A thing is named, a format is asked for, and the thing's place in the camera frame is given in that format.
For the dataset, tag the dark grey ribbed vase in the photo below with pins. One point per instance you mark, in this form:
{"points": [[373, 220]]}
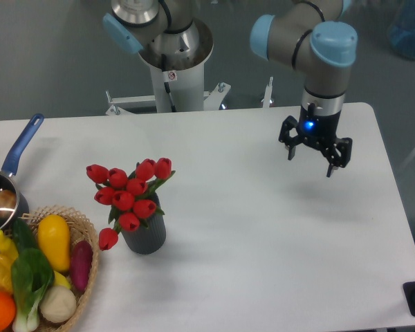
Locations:
{"points": [[143, 236]]}

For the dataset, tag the woven wicker basket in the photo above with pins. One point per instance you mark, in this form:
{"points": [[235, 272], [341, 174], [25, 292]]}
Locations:
{"points": [[80, 229]]}

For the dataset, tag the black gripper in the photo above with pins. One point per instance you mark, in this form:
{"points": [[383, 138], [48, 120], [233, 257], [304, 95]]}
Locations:
{"points": [[317, 132]]}

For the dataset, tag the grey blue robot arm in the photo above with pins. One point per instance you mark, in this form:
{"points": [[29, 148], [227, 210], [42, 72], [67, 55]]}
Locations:
{"points": [[310, 38]]}

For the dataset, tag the white garlic bulb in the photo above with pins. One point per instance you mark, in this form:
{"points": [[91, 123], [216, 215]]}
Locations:
{"points": [[58, 304]]}

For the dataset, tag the blue bin in background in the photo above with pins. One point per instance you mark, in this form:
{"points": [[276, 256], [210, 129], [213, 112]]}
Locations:
{"points": [[401, 32]]}

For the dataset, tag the yellow squash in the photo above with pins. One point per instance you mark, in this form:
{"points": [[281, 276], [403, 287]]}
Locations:
{"points": [[53, 235]]}

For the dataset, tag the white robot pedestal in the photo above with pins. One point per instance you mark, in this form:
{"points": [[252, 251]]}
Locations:
{"points": [[176, 64]]}

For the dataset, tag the blue handled saucepan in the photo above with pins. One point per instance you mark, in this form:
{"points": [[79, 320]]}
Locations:
{"points": [[13, 204]]}

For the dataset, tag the purple eggplant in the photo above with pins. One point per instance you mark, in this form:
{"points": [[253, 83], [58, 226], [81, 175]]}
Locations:
{"points": [[81, 261]]}

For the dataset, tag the red tulip bouquet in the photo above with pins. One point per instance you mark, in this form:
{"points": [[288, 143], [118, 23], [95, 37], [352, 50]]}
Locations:
{"points": [[122, 192]]}

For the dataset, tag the green bok choy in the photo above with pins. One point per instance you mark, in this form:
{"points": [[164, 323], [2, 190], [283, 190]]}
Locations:
{"points": [[31, 276]]}

